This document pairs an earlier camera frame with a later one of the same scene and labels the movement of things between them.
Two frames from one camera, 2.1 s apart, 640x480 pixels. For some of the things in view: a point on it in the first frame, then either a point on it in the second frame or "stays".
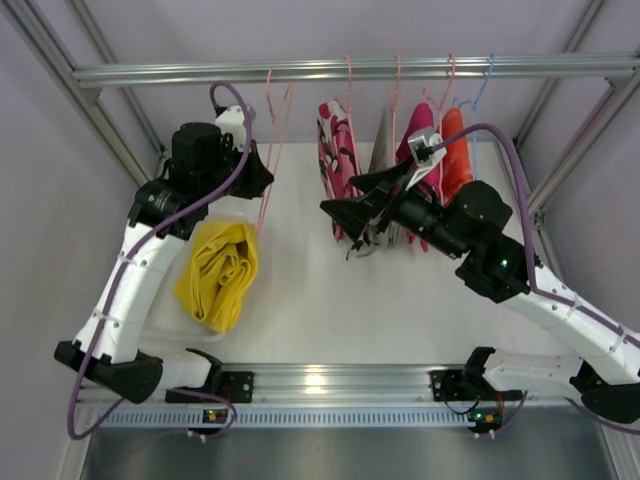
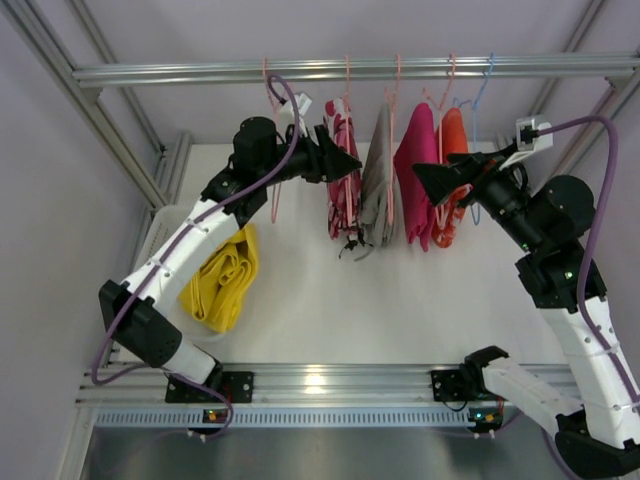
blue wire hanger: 475,113 stays
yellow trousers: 222,260 stays
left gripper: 248,170 → 320,156
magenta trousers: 424,142 stays
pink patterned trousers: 338,153 stays
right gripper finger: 384,181 → 474,159
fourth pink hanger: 440,119 stays
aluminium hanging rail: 303,71 stays
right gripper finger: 355,215 → 440,179
